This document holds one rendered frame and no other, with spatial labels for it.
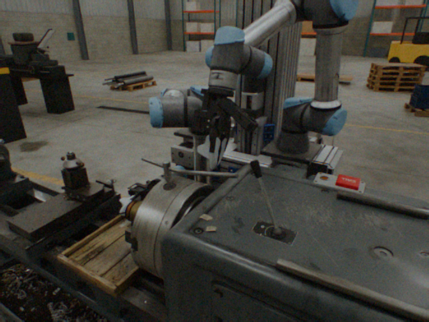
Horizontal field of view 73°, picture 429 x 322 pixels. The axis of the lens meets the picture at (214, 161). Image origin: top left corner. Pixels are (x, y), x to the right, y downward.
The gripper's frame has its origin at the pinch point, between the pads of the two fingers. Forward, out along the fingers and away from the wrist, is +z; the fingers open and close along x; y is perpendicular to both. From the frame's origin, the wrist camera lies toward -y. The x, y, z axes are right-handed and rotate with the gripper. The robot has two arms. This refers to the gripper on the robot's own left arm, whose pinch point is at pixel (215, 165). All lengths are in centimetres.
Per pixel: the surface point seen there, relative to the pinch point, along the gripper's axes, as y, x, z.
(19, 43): 611, -260, -99
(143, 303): 17, 1, 49
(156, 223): 10.4, 8.3, 18.0
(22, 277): 97, -7, 77
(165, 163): 13.1, 4.6, 2.1
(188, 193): 6.5, 0.9, 9.6
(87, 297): 48, -4, 63
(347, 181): -31.6, -20.5, -1.2
